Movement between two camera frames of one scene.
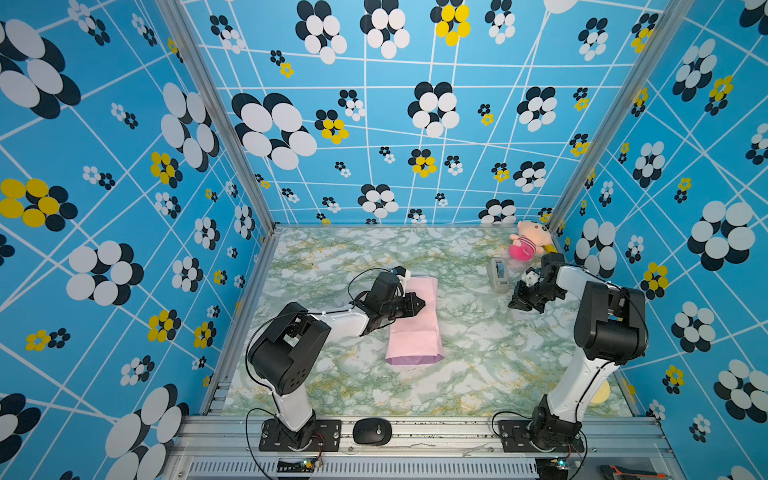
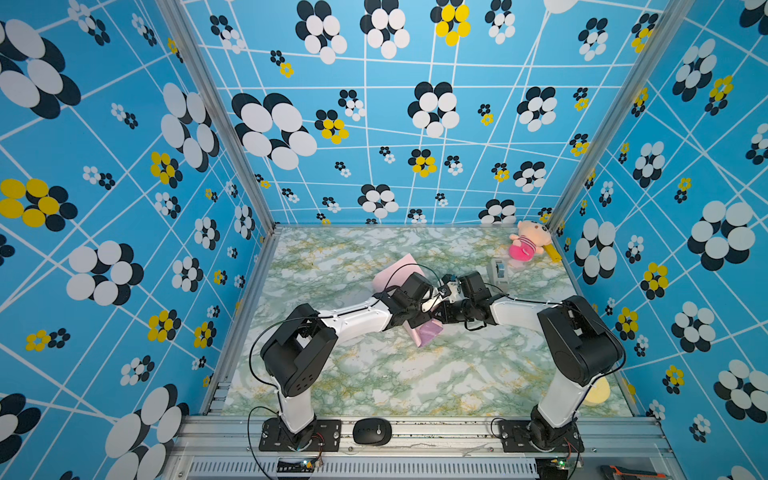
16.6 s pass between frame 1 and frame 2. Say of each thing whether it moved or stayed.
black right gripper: moved
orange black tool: stayed
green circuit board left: stayed
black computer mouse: stayed
